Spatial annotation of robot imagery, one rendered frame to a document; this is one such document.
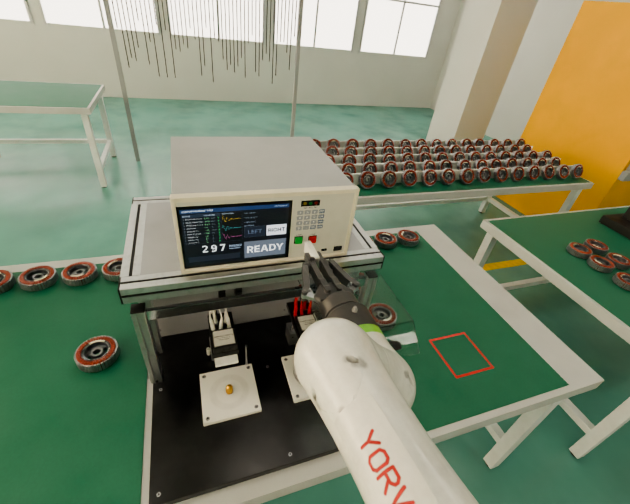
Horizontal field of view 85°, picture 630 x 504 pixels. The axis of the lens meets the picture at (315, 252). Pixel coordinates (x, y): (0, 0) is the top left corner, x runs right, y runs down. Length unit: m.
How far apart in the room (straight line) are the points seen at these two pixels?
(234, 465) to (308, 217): 0.62
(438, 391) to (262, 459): 0.56
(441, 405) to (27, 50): 7.13
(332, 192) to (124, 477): 0.82
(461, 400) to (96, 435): 1.01
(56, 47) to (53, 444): 6.55
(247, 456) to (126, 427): 0.32
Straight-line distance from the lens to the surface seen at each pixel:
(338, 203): 0.86
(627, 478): 2.48
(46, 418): 1.19
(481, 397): 1.26
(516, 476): 2.13
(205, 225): 0.81
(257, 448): 0.99
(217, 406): 1.04
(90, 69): 7.19
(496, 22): 4.49
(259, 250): 0.87
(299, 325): 1.01
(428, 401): 1.17
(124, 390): 1.16
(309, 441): 1.00
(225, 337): 0.99
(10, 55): 7.42
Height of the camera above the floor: 1.68
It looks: 36 degrees down
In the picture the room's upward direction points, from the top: 8 degrees clockwise
